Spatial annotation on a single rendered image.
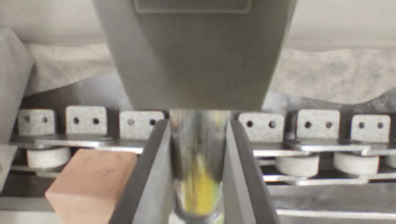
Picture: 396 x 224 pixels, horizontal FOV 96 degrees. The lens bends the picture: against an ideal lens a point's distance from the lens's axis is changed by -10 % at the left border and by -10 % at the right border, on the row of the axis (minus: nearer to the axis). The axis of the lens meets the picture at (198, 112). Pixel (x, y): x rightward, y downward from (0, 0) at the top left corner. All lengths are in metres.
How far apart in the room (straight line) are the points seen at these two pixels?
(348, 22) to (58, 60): 0.32
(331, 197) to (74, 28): 0.33
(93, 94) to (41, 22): 0.10
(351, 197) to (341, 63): 0.15
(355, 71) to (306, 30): 0.07
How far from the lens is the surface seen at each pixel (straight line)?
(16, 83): 0.27
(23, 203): 0.29
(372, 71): 0.29
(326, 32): 0.26
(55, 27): 0.28
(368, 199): 0.29
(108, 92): 0.25
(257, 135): 0.22
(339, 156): 0.24
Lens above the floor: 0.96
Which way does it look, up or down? 85 degrees down
